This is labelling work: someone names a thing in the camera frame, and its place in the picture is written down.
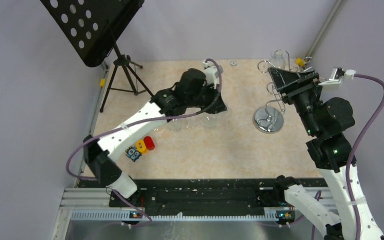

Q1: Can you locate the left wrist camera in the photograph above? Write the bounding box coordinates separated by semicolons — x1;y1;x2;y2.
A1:
202;60;224;90

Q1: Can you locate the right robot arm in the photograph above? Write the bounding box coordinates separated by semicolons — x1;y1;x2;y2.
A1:
268;67;384;240

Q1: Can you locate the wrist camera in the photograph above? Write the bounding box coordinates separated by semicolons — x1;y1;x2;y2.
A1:
202;60;224;90
319;67;357;86

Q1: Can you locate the etched wine glass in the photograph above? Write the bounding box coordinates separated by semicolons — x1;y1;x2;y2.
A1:
220;104;233;121
203;113;219;129
269;49;291;71

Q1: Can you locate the black perforated music stand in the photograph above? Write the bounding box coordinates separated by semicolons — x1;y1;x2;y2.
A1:
41;0;153;96

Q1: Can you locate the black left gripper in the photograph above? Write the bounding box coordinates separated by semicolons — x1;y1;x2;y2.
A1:
186;81;228;114

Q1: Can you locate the clear smooth wine glass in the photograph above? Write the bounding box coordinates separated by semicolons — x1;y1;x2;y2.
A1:
153;125;165;133

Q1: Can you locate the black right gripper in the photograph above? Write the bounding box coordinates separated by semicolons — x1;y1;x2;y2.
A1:
268;67;322;137

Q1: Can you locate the red cylinder block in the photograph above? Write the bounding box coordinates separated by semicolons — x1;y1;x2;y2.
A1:
143;136;156;151

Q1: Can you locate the yellow clamp right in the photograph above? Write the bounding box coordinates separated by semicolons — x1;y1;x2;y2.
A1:
295;58;306;67

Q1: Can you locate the yellow ring block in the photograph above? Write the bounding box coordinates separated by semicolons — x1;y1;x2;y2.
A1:
135;139;148;155

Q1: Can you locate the yellow clamp left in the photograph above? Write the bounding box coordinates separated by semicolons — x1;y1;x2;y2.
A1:
99;78;106;88

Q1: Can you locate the chrome wine glass rack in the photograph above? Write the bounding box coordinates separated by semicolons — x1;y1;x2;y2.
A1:
252;49;314;135

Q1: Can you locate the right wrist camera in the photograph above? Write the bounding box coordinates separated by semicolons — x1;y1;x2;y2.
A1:
319;67;357;86

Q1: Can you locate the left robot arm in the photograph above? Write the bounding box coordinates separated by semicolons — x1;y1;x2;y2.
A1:
83;66;227;207

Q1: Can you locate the yellow clamp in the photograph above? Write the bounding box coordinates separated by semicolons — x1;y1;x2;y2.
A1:
99;78;106;88
295;58;306;67

